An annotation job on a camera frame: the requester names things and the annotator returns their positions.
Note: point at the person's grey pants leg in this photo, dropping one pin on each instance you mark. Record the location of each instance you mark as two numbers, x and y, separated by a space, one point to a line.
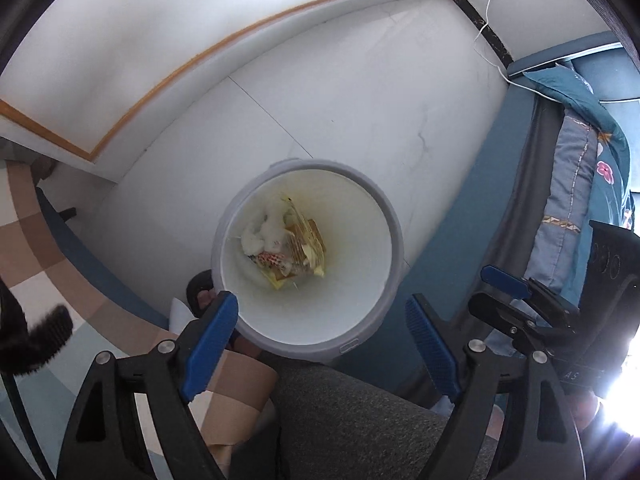
360 425

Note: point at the patterned wrapper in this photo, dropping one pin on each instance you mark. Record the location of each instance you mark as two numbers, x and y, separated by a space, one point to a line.
272 261

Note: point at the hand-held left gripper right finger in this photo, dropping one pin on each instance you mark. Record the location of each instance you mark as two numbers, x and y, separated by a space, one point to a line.
430 347

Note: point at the white wardrobe with wooden trim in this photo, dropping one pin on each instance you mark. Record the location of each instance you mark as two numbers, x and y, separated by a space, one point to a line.
150 35

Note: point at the white tissue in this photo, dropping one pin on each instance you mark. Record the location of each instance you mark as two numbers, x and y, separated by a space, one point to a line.
260 232

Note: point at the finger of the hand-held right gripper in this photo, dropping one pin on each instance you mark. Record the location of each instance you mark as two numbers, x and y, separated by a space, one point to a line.
505 282
500 315

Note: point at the yellow snack wrapper with picture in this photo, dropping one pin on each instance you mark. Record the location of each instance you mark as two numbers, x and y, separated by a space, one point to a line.
300 210

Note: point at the blue floral quilt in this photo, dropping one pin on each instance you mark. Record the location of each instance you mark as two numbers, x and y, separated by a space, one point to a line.
570 185

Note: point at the black marble floor strip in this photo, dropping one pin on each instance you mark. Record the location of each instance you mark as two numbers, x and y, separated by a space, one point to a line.
480 27

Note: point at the white bin with grey rim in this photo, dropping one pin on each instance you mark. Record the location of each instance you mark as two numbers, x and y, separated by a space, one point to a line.
350 260

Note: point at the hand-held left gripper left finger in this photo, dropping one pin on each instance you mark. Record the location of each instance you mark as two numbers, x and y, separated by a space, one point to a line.
212 345

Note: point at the orange snack packet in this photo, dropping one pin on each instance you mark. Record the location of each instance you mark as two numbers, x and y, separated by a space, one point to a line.
307 240

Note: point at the checked tablecloth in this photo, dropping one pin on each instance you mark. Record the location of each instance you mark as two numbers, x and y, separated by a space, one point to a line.
45 260

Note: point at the black slipper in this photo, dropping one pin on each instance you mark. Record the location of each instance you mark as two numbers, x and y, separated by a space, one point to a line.
197 280

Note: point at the blue bed frame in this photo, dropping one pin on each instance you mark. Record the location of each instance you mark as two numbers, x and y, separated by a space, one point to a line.
490 200

